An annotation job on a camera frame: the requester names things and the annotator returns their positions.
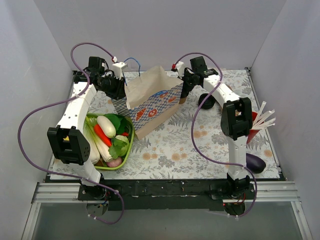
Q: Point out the brown paper coffee cup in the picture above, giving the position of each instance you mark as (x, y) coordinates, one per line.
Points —
(182, 100)

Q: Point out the green vegetable basket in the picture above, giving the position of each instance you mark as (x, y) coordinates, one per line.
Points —
(103, 148)

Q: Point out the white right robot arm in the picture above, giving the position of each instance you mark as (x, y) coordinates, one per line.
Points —
(236, 121)

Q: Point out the red chili pepper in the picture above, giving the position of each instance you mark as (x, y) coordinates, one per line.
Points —
(99, 132)

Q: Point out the purple eggplant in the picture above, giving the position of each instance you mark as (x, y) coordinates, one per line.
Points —
(255, 163)

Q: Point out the red plastic cup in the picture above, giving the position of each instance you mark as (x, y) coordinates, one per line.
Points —
(252, 131)

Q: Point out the green cabbage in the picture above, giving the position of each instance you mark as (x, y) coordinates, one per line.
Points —
(120, 146)

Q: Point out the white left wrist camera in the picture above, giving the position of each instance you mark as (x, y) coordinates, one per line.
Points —
(118, 68)

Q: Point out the blue checkered paper bag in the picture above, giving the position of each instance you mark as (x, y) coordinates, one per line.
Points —
(150, 99)

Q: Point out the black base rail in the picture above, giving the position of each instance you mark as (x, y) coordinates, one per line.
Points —
(163, 194)

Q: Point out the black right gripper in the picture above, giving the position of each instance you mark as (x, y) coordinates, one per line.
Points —
(185, 88)

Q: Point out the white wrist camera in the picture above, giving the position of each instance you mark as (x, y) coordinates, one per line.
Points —
(179, 68)
(118, 68)

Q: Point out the white radish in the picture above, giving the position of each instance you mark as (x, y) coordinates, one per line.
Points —
(90, 136)
(107, 127)

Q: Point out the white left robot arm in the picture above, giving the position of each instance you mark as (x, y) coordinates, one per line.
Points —
(67, 138)

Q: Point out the green leafy vegetable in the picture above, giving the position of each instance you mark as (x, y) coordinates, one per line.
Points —
(119, 122)

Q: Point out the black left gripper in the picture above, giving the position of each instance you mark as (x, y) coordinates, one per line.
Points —
(119, 89)

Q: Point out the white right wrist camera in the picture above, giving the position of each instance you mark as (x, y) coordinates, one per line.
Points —
(179, 68)

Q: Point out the pink onion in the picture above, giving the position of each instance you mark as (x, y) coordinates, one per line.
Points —
(115, 162)

